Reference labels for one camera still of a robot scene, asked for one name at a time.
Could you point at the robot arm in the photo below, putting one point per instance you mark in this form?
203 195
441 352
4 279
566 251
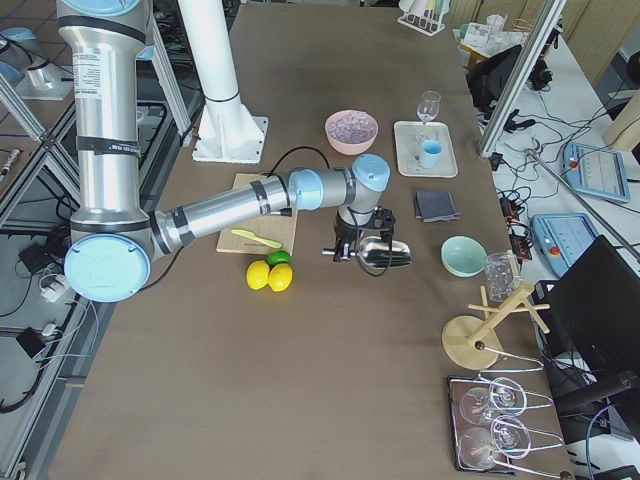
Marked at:
113 241

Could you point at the black glass rack tray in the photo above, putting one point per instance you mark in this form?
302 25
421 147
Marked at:
489 434

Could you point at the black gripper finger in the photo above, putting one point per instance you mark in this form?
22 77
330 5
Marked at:
342 251
387 239

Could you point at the wooden cup tree stand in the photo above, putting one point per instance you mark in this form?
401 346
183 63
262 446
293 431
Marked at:
472 343

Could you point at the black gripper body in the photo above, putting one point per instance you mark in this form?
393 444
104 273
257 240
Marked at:
344 232

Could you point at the yellow plastic knife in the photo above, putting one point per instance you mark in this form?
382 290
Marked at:
243 233

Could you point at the blue teach pendant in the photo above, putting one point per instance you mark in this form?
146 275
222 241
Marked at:
596 171
563 238

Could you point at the green lime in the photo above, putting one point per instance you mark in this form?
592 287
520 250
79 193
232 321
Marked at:
278 257

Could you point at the grey folded cloth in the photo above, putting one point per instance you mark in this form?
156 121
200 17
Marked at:
434 206

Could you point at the light blue cup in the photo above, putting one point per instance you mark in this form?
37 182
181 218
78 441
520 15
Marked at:
430 153

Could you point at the clear ice cubes pile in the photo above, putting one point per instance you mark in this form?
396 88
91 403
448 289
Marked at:
354 128

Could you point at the blue teach pendant far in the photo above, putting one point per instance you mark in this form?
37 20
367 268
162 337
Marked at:
596 171

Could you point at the whole lemon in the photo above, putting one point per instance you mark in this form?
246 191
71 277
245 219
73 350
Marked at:
257 274
280 277

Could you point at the pink bowl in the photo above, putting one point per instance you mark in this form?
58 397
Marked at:
344 148

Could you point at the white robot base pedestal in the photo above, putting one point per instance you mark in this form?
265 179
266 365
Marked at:
228 132

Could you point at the steel ice scoop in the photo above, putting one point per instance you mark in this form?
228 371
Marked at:
370 251

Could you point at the clear wine glass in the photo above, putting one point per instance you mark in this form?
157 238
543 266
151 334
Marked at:
427 110

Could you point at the bamboo cutting board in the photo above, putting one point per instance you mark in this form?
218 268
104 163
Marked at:
272 227

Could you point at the upper whole lemon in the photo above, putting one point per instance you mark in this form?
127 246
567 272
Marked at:
280 277

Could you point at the lower whole lemon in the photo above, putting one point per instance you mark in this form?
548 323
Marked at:
257 274

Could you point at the black computer monitor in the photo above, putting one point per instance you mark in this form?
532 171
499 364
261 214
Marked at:
594 311

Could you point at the mint green bowl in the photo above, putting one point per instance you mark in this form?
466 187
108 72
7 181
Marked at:
463 256

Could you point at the blue teach pendant near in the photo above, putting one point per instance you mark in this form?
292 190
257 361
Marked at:
563 238

